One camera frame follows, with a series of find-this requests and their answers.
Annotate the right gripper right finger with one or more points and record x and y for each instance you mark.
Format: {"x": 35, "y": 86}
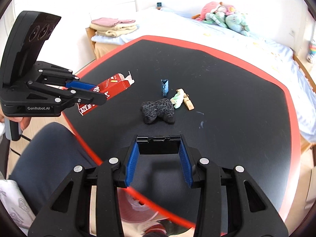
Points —
{"x": 250, "y": 212}

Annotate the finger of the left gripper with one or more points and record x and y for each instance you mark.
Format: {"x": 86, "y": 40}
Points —
{"x": 84, "y": 96}
{"x": 79, "y": 85}

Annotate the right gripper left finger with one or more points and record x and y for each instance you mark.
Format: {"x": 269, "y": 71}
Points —
{"x": 67, "y": 211}

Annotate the red paper carton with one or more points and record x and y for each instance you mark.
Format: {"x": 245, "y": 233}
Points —
{"x": 111, "y": 87}

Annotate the small blue box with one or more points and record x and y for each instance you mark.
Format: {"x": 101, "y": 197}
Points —
{"x": 164, "y": 87}

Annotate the green white wrapper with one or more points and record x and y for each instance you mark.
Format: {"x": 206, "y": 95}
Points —
{"x": 177, "y": 100}

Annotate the wooden clothespin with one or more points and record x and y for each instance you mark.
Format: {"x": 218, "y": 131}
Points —
{"x": 186, "y": 99}

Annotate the pink trash bin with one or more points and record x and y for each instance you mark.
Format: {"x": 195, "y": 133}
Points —
{"x": 133, "y": 211}

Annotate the person left hand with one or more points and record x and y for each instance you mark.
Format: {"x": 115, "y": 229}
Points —
{"x": 23, "y": 121}

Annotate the folded towels stack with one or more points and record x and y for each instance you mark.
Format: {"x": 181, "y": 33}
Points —
{"x": 113, "y": 28}

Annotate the red black table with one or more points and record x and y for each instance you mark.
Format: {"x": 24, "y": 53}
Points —
{"x": 241, "y": 116}

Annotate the bed with blue sheet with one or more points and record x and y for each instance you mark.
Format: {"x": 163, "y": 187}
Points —
{"x": 275, "y": 59}

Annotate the plush toys pile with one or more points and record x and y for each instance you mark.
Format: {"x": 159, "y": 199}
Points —
{"x": 224, "y": 15}

